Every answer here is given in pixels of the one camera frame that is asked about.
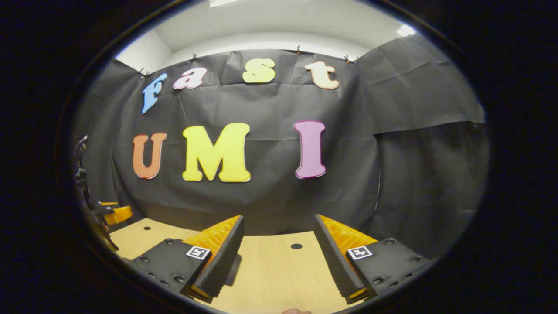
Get black jeans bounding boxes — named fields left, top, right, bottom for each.
left=225, top=254, right=242, bottom=287

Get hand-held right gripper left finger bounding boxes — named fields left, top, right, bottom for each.
left=129, top=215, right=245, bottom=304

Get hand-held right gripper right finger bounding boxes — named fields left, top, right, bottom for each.
left=314, top=214, right=441, bottom=305

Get black backdrop cloth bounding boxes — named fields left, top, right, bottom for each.
left=72, top=34, right=490, bottom=260

